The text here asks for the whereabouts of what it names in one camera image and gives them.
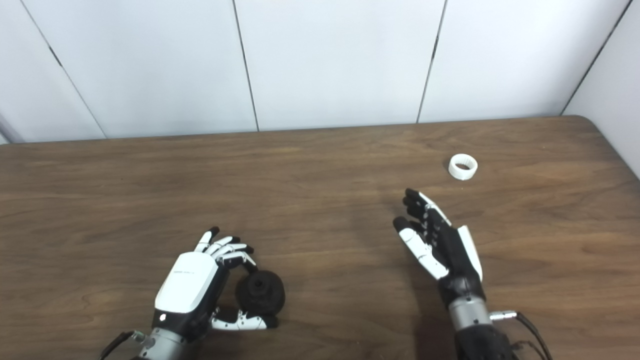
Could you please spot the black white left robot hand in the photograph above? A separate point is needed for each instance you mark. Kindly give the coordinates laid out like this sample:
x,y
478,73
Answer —
x,y
187,282

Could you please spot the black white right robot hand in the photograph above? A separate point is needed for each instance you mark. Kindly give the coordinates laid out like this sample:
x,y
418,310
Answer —
x,y
452,250

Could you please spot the round black plastic part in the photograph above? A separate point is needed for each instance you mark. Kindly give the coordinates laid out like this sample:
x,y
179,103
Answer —
x,y
265,297

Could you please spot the gray metal wall post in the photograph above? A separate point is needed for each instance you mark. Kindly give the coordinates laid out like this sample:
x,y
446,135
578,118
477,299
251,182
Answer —
x,y
9,132

